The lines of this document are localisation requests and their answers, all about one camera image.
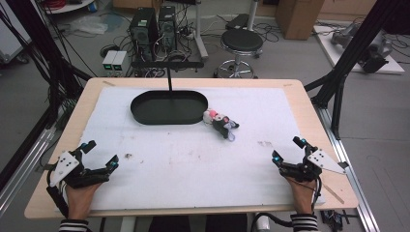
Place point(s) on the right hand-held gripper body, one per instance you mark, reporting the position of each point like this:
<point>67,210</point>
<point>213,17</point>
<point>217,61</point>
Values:
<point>311,162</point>

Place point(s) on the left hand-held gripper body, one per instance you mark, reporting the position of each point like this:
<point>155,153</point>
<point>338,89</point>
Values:
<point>66,166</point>

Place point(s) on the black plush toy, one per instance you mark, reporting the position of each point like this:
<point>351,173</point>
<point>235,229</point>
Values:
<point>222,126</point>

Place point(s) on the black oval tray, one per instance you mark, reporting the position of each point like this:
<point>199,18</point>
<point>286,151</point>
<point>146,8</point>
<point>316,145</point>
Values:
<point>169,109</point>

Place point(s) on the white and pink plush toy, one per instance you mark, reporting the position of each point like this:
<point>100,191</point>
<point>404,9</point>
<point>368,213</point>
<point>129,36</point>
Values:
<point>209,117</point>

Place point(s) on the person's right hand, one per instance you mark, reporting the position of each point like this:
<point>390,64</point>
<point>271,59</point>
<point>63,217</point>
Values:
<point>303,196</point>

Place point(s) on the person's left hand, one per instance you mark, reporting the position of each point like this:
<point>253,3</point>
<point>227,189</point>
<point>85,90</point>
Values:
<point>80,201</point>

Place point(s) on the thin wooden stick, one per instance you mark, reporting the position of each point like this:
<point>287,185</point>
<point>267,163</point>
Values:
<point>333,193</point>

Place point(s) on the wooden table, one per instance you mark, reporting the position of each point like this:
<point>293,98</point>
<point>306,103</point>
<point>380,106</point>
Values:
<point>322,106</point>

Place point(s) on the small electronics board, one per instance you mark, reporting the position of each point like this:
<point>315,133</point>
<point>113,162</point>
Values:
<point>332,220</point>

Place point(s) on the white table leg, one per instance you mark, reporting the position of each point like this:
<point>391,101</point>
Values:
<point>128,224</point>

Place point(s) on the white foam mat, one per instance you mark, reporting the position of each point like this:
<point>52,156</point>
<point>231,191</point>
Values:
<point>193,167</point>

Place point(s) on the white power supply box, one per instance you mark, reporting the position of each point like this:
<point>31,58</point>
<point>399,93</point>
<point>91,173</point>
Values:
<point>120,61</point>
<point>109,61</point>

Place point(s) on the white floor board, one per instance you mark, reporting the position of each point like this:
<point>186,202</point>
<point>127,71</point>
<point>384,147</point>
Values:
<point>332,51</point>

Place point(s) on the person's dark legs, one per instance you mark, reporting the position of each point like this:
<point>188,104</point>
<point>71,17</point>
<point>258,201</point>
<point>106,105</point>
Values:
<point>196,224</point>

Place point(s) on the black stand with crossbar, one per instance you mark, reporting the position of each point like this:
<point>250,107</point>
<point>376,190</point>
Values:
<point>169,65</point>

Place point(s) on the black round stool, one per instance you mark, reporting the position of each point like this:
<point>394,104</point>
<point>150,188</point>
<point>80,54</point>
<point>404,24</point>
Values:
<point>241,41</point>

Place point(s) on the grey robot device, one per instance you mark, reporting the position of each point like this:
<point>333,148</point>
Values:
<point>374,48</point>

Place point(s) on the clear plastic bag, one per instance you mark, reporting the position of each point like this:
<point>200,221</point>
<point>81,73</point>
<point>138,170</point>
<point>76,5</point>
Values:
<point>88,25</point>

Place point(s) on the large black computer tower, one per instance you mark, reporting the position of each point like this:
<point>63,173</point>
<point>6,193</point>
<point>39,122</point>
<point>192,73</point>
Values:
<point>143,35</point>

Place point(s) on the cardboard box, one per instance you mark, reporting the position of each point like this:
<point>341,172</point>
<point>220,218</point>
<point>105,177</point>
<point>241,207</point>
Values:
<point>298,17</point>

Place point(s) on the black flat floor case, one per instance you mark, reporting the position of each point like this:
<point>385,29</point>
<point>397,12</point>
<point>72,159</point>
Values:
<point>237,21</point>

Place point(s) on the white round table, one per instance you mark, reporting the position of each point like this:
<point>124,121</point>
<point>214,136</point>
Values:
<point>69,6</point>

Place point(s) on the slim black computer tower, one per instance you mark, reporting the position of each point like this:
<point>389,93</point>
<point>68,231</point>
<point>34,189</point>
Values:
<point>167,29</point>

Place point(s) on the grey metal desk leg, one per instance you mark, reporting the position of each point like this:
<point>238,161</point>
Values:
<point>200,38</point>

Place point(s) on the aluminium rail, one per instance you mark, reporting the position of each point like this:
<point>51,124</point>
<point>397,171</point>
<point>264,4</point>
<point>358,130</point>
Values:
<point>348,161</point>
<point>25,161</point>

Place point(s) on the black frame strut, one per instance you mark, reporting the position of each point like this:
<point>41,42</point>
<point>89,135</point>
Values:
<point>351,51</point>
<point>42,48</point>

